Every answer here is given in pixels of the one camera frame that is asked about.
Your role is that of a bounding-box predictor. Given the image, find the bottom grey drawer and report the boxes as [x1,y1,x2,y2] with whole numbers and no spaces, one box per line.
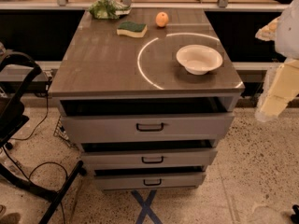
[94,172,206,190]

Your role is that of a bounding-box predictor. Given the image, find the orange fruit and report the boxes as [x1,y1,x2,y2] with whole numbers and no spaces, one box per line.
[155,12,169,27]

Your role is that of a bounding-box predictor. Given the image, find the grey drawer cabinet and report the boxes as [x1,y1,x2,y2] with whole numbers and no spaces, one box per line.
[50,8,244,182]

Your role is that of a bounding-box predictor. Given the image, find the middle grey drawer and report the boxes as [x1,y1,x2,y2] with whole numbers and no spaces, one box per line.
[81,148,217,170]

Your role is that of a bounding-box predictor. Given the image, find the top grey drawer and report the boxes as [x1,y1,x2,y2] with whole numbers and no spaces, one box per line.
[62,113,234,144]

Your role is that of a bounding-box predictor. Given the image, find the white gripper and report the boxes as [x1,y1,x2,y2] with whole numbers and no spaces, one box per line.
[255,0,299,122]

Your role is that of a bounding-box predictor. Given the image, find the green and yellow sponge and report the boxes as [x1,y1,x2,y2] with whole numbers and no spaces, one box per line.
[117,21,148,38]

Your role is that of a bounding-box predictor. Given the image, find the grey drawer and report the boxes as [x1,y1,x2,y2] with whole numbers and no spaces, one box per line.
[94,172,206,190]
[62,113,234,144]
[81,148,217,170]

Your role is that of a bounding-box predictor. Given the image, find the green crumpled snack bag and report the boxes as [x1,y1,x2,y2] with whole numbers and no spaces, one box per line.
[88,0,131,20]

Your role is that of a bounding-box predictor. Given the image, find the white paper bowl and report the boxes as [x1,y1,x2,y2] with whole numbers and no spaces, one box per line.
[176,45,223,75]

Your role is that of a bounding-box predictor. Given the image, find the black chair frame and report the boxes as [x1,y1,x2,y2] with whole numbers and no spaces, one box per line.
[0,49,87,224]

